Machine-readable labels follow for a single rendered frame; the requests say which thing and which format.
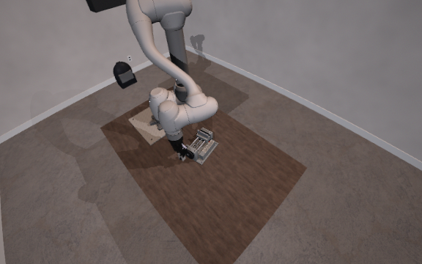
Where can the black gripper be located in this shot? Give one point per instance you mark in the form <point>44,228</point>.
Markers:
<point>181,148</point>

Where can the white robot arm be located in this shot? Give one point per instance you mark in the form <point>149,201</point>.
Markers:
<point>168,115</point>

